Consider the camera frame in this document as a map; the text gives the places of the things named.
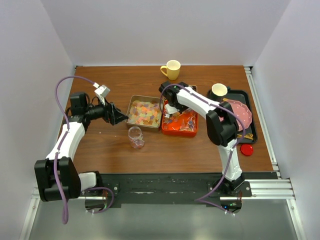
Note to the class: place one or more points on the silver tin of gummies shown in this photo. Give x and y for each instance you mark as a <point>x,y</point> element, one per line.
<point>144,112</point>

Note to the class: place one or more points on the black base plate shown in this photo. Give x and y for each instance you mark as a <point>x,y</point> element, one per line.
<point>163,188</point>

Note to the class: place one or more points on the dark green cup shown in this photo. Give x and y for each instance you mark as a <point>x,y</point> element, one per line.
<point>218,92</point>

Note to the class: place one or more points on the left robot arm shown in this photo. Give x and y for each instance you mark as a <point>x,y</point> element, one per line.
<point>57,174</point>

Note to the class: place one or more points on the gold fork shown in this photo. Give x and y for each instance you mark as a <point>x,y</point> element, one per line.
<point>249,136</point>

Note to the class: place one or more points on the orange tray of candies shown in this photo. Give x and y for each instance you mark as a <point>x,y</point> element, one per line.
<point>180,124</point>

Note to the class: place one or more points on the aluminium rail frame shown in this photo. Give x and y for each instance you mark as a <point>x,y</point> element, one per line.
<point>269,214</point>

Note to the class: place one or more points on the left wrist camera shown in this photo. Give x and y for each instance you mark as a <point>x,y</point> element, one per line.
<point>102,91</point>

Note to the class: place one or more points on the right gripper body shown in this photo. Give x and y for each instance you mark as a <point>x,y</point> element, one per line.
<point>179,106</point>

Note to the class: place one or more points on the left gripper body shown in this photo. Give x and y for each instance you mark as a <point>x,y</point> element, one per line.
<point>108,117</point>

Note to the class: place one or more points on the gold tin of lollipops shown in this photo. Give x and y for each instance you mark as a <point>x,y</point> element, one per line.
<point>194,88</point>

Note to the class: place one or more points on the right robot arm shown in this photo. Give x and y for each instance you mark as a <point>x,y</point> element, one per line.
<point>221,125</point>

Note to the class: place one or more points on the yellow mug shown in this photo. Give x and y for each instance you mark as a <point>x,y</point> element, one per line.
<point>171,70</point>

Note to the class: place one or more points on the red jar lid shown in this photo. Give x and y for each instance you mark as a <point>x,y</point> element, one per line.
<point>247,149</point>

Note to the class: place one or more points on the pink dotted plate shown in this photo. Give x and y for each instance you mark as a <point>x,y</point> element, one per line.
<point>242,111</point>

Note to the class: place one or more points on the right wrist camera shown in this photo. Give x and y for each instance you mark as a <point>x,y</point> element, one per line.
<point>169,111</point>

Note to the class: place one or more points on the clear plastic jar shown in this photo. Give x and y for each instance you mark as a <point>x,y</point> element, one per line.
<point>135,136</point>

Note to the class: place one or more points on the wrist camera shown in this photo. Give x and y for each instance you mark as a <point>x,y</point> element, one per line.
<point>102,91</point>
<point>169,111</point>

